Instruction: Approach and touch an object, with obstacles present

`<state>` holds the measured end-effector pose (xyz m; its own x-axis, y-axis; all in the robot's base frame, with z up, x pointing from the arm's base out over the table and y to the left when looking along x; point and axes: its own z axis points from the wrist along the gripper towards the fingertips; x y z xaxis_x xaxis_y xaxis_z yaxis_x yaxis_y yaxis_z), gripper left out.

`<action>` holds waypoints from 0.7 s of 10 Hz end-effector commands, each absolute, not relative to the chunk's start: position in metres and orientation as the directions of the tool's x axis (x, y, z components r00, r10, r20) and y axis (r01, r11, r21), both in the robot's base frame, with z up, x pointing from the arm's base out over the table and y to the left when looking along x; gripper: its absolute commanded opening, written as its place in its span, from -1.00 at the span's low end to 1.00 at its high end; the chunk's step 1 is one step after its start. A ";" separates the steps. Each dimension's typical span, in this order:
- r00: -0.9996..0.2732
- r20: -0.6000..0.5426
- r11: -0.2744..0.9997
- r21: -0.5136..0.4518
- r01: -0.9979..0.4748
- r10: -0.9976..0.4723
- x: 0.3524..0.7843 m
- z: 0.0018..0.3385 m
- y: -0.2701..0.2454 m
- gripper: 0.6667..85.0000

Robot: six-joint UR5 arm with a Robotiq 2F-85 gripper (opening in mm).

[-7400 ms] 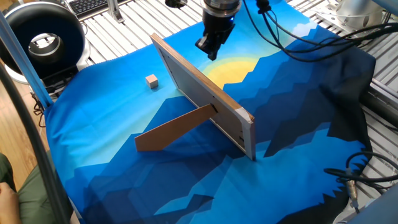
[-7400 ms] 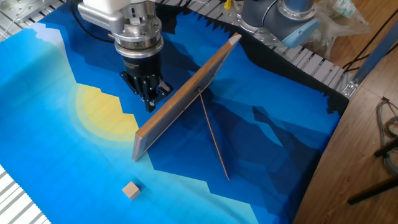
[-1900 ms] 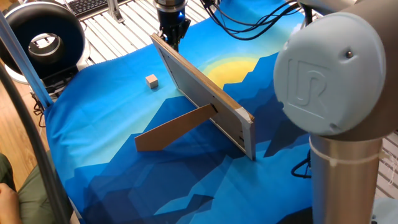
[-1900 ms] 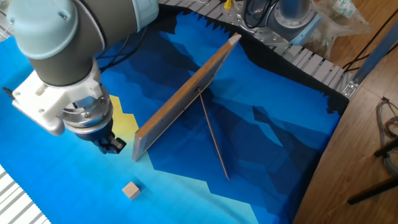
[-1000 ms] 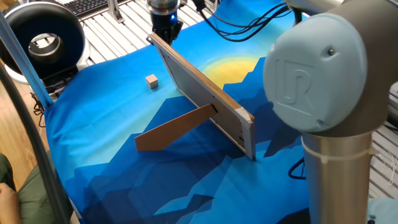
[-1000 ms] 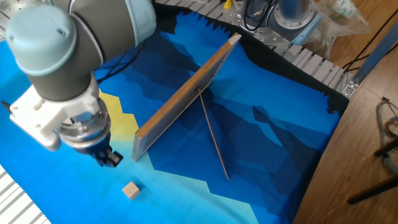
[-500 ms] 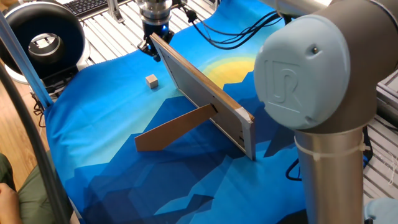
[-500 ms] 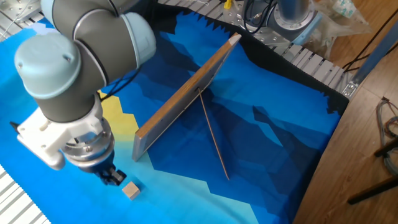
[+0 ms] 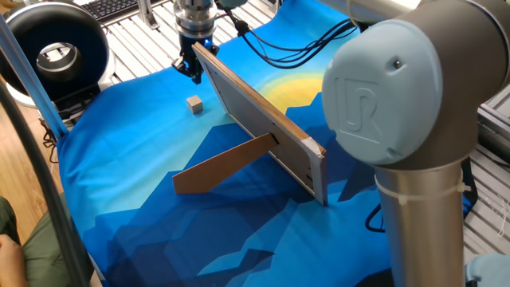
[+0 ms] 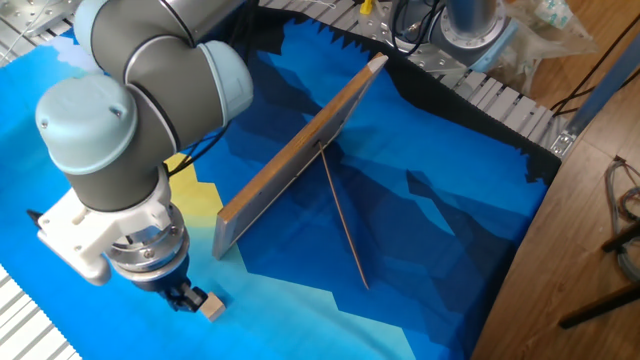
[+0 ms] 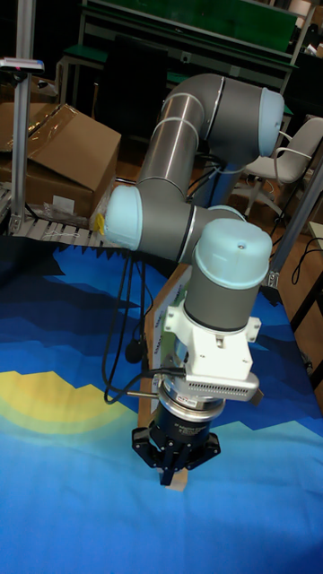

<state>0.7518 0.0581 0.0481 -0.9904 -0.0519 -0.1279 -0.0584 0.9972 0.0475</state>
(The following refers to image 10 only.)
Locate white wrist mount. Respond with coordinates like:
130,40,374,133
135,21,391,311
35,167,175,287

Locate blue mountain print cloth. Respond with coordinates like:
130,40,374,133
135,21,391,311
0,4,562,360

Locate black stand legs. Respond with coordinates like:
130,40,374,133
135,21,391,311
558,218,640,330

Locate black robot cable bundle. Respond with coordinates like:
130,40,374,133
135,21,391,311
167,122,232,180

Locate small wooden cube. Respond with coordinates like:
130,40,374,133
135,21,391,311
199,292,227,323

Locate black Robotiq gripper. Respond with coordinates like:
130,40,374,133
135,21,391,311
130,253,209,313

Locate blue aluminium post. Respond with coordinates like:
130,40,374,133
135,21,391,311
564,32,640,137

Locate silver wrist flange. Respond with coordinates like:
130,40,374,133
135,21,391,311
103,202,192,282

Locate clear plastic bag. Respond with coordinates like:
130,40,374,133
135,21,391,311
492,0,599,96

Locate grey cable bundle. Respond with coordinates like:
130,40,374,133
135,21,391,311
603,155,640,284

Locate wooden picture frame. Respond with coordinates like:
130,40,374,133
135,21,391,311
212,52,390,261

